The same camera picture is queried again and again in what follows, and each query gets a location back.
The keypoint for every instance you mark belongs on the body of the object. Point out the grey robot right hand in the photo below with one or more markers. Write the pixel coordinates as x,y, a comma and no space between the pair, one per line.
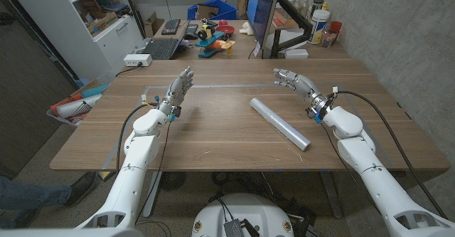
305,87

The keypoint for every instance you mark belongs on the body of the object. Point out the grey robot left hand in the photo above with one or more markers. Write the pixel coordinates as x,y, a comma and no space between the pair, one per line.
176,92

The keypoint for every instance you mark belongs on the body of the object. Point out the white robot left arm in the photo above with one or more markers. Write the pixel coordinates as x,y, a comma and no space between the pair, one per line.
138,151

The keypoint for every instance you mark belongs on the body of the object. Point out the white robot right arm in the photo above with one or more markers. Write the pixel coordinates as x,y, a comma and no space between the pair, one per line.
359,151

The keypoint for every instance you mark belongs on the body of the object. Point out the clear plastic wrap roll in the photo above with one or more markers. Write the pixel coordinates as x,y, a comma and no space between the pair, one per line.
279,123

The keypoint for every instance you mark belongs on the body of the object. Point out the white bubble wrap roll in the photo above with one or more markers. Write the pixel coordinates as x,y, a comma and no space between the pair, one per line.
76,107

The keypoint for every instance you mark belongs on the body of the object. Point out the small white box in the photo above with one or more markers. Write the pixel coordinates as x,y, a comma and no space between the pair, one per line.
296,53

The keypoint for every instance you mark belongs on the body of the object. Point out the black laptop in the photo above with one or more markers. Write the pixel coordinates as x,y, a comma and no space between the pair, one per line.
161,48

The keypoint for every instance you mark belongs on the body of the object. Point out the white power strip box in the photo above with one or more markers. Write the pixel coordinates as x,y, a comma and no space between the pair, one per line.
136,59

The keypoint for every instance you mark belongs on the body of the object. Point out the clear glass jar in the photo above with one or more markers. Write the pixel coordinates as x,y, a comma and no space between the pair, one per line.
327,38

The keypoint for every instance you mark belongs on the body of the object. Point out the black computer mouse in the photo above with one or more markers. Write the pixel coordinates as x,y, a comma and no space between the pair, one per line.
191,36

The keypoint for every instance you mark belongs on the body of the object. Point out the white wipes canister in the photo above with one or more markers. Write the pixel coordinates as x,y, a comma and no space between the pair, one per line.
318,27

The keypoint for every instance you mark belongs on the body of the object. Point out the colourful toy airplane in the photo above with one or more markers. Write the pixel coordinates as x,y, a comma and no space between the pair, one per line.
213,41

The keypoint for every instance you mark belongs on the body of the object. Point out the black keyboard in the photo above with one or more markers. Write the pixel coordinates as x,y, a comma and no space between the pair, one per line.
171,26

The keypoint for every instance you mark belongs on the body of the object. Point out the red cup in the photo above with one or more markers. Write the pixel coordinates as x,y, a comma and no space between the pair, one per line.
335,27

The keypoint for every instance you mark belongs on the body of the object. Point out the open cardboard box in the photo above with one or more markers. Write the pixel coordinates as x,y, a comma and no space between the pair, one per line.
153,25

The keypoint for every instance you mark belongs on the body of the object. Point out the red bowl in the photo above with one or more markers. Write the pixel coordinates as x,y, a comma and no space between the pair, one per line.
225,29

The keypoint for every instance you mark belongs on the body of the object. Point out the white shelf cabinet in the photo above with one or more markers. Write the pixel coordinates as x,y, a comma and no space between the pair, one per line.
106,48

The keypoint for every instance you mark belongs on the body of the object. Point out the teal roll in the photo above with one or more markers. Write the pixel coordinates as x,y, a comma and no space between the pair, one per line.
94,91

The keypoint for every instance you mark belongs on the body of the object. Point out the dark lidded jar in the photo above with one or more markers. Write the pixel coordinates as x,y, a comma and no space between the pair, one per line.
317,5

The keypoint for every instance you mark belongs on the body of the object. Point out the white plush toy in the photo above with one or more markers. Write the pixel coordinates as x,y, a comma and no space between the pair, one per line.
246,28

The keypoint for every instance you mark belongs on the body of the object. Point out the black round floor fan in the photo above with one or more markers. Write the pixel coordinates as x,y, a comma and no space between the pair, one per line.
172,180

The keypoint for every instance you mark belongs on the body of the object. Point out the flat computer monitor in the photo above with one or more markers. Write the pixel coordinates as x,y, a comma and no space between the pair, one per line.
261,5

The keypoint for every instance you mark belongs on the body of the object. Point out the blue plastic bin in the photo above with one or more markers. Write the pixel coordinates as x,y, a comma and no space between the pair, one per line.
222,9

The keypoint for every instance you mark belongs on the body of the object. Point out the cardboard box with print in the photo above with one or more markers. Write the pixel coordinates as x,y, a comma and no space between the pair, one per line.
103,22

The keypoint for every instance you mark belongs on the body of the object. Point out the grey table leg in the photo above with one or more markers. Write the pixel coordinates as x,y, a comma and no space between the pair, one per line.
332,194
153,194

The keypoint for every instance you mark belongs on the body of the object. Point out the orange roll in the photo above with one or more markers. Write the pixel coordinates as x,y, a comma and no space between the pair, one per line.
65,102

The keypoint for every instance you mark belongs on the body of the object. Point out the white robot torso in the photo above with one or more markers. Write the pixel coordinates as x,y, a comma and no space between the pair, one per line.
245,208

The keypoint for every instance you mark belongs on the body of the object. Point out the grey finned module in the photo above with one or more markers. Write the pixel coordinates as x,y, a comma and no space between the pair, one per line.
233,228

